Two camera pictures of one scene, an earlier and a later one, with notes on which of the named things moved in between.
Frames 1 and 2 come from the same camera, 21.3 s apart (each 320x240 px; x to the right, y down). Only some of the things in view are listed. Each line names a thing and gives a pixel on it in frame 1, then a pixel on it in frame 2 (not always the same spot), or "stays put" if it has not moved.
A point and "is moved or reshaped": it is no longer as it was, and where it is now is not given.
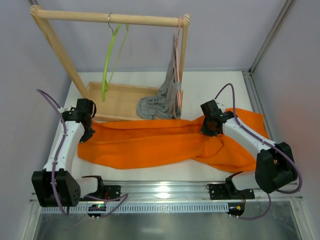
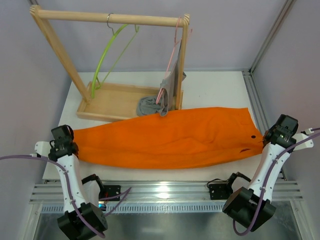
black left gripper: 88,133 → 71,146
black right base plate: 221,191 stays put
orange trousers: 120,144 is moved or reshaped
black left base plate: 109,192 stays put
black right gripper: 207,128 → 268,136
